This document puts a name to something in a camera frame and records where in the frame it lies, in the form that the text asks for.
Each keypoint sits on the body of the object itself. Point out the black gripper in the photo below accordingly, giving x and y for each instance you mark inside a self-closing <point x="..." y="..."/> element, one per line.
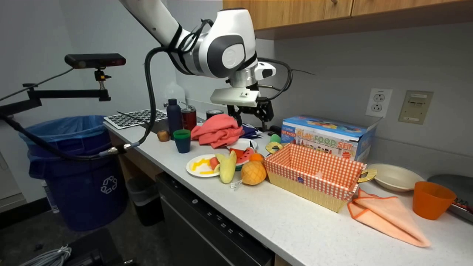
<point x="253" y="107"/>

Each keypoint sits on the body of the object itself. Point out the dark can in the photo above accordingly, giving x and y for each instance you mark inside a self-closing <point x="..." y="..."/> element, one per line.
<point x="215" y="114"/>

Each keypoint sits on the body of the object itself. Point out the black chair base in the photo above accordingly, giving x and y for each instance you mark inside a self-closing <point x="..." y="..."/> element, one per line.
<point x="97" y="252"/>

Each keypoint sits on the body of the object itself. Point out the grey keyboard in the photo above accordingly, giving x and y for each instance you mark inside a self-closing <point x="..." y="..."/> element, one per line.
<point x="135" y="119"/>

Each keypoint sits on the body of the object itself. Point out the pink cloth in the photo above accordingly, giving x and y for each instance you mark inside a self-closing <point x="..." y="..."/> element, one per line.
<point x="218" y="131"/>

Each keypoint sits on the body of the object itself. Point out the red-orange round plush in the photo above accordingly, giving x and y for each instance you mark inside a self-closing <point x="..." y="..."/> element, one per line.
<point x="256" y="157"/>

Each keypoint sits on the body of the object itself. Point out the beige wall plate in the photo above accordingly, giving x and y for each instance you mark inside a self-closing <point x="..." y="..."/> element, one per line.
<point x="416" y="107"/>

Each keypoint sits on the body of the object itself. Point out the orange plastic cup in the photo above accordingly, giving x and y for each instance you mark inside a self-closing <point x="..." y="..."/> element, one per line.
<point x="432" y="200"/>

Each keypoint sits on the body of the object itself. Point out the small black trash bin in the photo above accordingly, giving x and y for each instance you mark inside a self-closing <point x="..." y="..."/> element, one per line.
<point x="144" y="200"/>

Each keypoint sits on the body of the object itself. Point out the blue recycling bin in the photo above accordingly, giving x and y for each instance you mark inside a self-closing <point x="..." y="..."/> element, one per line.
<point x="74" y="182"/>

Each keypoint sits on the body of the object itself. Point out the peach cloth napkin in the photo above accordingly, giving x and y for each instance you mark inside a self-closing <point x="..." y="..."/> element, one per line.
<point x="386" y="219"/>

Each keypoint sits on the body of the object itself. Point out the blue play food box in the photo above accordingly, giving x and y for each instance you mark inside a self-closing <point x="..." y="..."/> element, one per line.
<point x="330" y="134"/>

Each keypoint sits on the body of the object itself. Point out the dark grey pan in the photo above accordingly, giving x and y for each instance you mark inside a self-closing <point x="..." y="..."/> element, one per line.
<point x="460" y="190"/>

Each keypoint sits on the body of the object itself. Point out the green pear plush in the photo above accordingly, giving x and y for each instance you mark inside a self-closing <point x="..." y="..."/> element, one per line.
<point x="275" y="140"/>

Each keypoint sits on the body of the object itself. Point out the small brown object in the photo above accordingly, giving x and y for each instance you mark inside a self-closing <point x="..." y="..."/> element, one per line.
<point x="163" y="135"/>

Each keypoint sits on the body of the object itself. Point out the beige bowl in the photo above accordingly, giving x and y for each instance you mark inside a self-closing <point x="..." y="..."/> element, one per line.
<point x="394" y="176"/>

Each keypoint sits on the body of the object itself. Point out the yellow toy fry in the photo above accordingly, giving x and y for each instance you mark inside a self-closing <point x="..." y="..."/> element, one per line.
<point x="207" y="172"/>
<point x="200" y="165"/>

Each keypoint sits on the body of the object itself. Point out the dark blue bottle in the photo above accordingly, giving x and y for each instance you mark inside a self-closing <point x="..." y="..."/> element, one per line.
<point x="173" y="116"/>

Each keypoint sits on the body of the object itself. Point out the white wall outlet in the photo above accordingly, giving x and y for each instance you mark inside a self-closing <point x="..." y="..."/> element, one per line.
<point x="379" y="103"/>

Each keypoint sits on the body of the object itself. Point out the wooden wall cabinet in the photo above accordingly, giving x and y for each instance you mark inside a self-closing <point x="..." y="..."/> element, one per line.
<point x="345" y="12"/>

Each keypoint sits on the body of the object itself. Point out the orange checked cardboard basket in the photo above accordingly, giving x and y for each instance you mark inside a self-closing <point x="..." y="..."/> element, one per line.
<point x="315" y="163"/>

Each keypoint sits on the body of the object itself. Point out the watermelon slice plush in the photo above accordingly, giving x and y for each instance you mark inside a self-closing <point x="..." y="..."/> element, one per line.
<point x="243" y="159"/>

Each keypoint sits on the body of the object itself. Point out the green cup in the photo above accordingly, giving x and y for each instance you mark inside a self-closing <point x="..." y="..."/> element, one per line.
<point x="182" y="141"/>

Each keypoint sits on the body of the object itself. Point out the dark blue tissue paper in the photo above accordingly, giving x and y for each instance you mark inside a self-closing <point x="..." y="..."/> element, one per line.
<point x="250" y="132"/>

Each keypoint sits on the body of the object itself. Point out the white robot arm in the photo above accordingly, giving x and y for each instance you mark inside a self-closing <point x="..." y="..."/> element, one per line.
<point x="148" y="12"/>

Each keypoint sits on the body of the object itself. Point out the wooden base cabinet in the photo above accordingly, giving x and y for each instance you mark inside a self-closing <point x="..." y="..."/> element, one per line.
<point x="135" y="165"/>

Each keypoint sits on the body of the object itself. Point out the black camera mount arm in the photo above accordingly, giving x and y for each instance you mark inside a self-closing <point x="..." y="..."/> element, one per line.
<point x="69" y="94"/>

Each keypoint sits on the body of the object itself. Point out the black dishwasher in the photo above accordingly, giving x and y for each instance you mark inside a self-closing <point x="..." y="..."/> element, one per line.
<point x="212" y="231"/>

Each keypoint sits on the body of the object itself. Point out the black stereo camera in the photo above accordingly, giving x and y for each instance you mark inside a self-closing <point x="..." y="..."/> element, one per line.
<point x="95" y="61"/>

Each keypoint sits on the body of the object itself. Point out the orange pineapple plush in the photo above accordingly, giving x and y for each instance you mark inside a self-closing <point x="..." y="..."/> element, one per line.
<point x="253" y="174"/>

